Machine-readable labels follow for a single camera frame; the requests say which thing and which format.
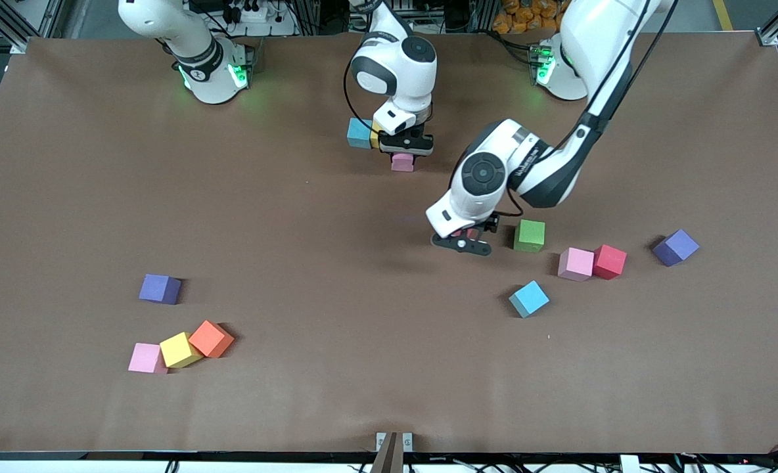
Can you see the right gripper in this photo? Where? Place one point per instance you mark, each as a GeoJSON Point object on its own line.
{"type": "Point", "coordinates": [414, 140]}

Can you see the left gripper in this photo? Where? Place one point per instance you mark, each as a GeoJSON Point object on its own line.
{"type": "Point", "coordinates": [487, 225]}

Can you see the red foam cube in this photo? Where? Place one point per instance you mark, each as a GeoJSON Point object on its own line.
{"type": "Point", "coordinates": [610, 260]}
{"type": "Point", "coordinates": [471, 232]}

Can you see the pink foam cube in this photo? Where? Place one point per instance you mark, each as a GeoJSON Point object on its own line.
{"type": "Point", "coordinates": [576, 263]}
{"type": "Point", "coordinates": [402, 163]}
{"type": "Point", "coordinates": [143, 357]}

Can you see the yellow foam cube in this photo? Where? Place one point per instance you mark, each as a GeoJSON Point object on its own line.
{"type": "Point", "coordinates": [179, 349]}
{"type": "Point", "coordinates": [375, 138]}

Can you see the blue foam cube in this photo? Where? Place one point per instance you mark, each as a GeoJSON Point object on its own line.
{"type": "Point", "coordinates": [359, 133]}
{"type": "Point", "coordinates": [529, 297]}

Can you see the green foam cube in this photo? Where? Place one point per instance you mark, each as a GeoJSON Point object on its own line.
{"type": "Point", "coordinates": [529, 233]}

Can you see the orange foam cube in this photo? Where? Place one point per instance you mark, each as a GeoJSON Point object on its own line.
{"type": "Point", "coordinates": [210, 337]}

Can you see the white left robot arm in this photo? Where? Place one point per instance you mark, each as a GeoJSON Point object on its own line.
{"type": "Point", "coordinates": [533, 164]}

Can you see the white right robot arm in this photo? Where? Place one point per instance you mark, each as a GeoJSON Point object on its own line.
{"type": "Point", "coordinates": [395, 66]}

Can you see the paper table cover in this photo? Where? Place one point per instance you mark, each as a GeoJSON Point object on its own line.
{"type": "Point", "coordinates": [389, 381]}

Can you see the orange fruit bag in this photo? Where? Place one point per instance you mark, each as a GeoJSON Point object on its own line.
{"type": "Point", "coordinates": [520, 20]}

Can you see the purple foam cube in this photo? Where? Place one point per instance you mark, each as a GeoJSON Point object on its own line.
{"type": "Point", "coordinates": [676, 246]}
{"type": "Point", "coordinates": [158, 288]}

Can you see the metal mounting bracket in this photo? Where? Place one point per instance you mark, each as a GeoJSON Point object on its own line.
{"type": "Point", "coordinates": [408, 441]}

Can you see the grey camera pole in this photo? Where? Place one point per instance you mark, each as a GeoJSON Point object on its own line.
{"type": "Point", "coordinates": [389, 456]}

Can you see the small white bracket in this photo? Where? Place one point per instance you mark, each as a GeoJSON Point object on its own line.
{"type": "Point", "coordinates": [629, 464]}

